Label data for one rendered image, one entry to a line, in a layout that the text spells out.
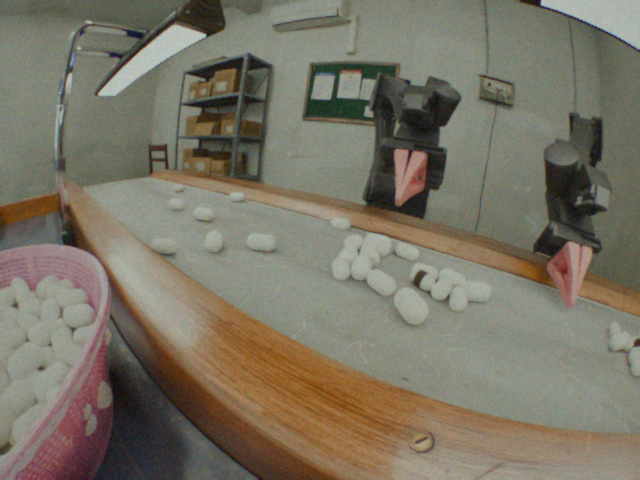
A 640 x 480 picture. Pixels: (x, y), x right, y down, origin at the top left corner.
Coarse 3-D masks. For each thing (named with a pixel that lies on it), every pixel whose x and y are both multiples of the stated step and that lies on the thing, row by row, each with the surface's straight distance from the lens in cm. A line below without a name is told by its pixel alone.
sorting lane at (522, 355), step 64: (128, 192) 74; (192, 192) 67; (192, 256) 28; (256, 256) 28; (320, 256) 29; (384, 256) 33; (448, 256) 40; (320, 320) 19; (384, 320) 20; (448, 320) 23; (512, 320) 28; (576, 320) 38; (448, 384) 17; (512, 384) 20; (576, 384) 26
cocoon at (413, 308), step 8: (408, 288) 21; (400, 296) 21; (408, 296) 20; (416, 296) 20; (400, 304) 21; (408, 304) 20; (416, 304) 20; (424, 304) 20; (400, 312) 21; (408, 312) 20; (416, 312) 20; (424, 312) 20; (408, 320) 20; (416, 320) 20; (424, 320) 21
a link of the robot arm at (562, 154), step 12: (552, 144) 44; (564, 144) 44; (576, 144) 46; (552, 156) 41; (564, 156) 41; (576, 156) 42; (552, 168) 41; (564, 168) 40; (576, 168) 42; (552, 180) 42; (564, 180) 41; (552, 192) 44; (564, 192) 43
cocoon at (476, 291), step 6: (468, 282) 27; (474, 282) 27; (480, 282) 28; (468, 288) 27; (474, 288) 27; (480, 288) 27; (486, 288) 28; (468, 294) 27; (474, 294) 27; (480, 294) 27; (486, 294) 28; (468, 300) 27; (474, 300) 28; (480, 300) 28; (486, 300) 28
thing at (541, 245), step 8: (552, 224) 38; (560, 224) 39; (544, 232) 39; (536, 240) 41; (544, 240) 41; (584, 240) 41; (592, 240) 42; (600, 240) 43; (536, 248) 41; (544, 248) 42; (552, 248) 42; (592, 248) 43; (600, 248) 43
